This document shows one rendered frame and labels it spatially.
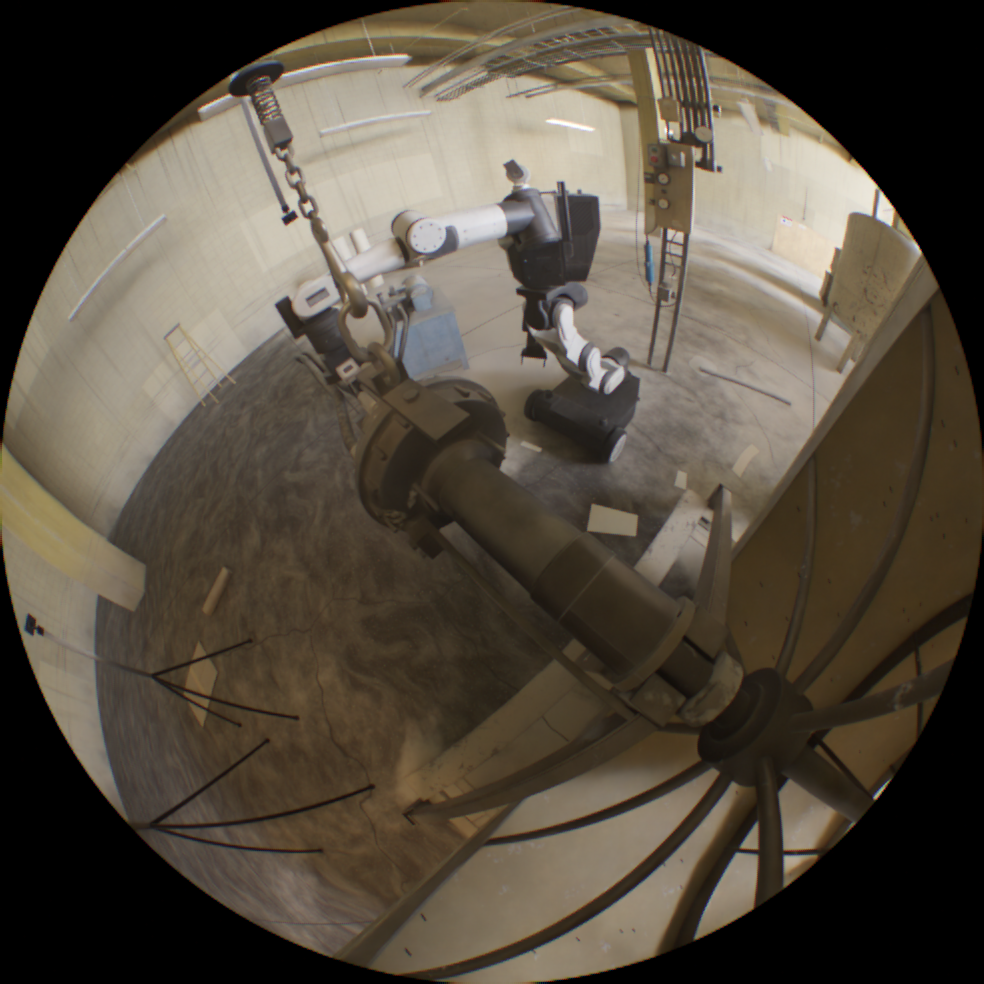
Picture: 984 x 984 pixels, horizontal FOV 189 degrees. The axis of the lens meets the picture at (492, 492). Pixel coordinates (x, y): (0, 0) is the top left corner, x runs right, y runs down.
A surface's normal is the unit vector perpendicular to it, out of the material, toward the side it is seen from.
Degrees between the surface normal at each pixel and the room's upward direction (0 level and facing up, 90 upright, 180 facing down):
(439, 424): 0
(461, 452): 43
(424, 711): 0
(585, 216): 91
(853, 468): 83
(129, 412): 90
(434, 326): 90
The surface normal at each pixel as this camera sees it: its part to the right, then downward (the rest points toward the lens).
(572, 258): -0.15, 0.86
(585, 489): -0.18, -0.53
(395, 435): -0.29, -0.18
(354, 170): 0.67, 0.55
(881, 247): -0.94, 0.33
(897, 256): -0.81, 0.55
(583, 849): 0.33, -0.82
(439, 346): 0.30, 0.77
